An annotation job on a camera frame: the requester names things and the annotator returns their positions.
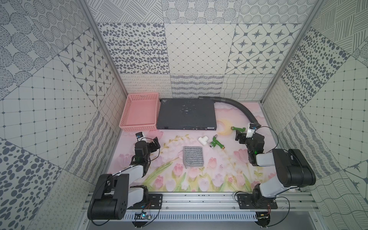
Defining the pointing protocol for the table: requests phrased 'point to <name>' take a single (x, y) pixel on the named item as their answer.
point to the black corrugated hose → (227, 99)
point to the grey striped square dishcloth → (193, 156)
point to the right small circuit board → (263, 218)
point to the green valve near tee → (215, 142)
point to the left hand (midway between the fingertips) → (146, 137)
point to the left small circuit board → (142, 215)
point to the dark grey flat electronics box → (188, 114)
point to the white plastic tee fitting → (203, 140)
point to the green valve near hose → (241, 130)
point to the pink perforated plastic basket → (140, 112)
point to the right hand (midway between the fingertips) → (243, 131)
